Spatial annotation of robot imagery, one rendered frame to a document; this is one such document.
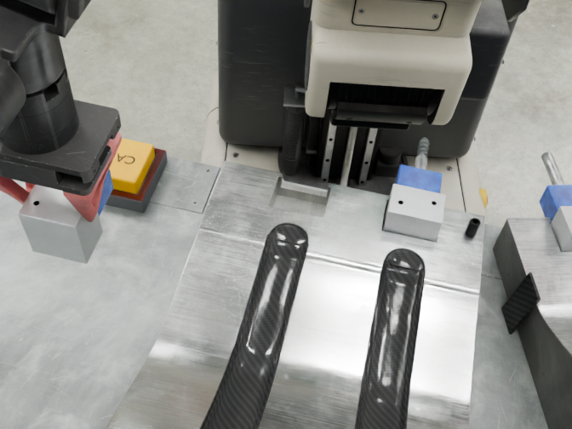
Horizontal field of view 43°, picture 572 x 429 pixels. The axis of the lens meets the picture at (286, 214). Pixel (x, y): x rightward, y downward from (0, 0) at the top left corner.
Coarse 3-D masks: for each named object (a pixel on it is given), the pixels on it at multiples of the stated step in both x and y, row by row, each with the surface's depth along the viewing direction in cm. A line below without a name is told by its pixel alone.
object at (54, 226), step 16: (32, 192) 60; (48, 192) 60; (32, 208) 59; (48, 208) 59; (64, 208) 59; (32, 224) 59; (48, 224) 59; (64, 224) 58; (80, 224) 59; (96, 224) 62; (32, 240) 61; (48, 240) 61; (64, 240) 60; (80, 240) 59; (96, 240) 63; (64, 256) 62; (80, 256) 61
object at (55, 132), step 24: (48, 96) 49; (72, 96) 52; (24, 120) 49; (48, 120) 49; (72, 120) 52; (96, 120) 54; (120, 120) 55; (0, 144) 52; (24, 144) 50; (48, 144) 51; (72, 144) 52; (96, 144) 52; (48, 168) 51; (72, 168) 51; (96, 168) 52
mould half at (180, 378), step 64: (256, 192) 70; (192, 256) 66; (256, 256) 66; (320, 256) 66; (384, 256) 66; (448, 256) 67; (192, 320) 62; (320, 320) 62; (448, 320) 63; (192, 384) 56; (320, 384) 58; (448, 384) 60
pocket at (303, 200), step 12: (276, 192) 73; (288, 192) 73; (300, 192) 73; (312, 192) 73; (324, 192) 73; (276, 204) 73; (288, 204) 73; (300, 204) 73; (312, 204) 73; (324, 204) 73
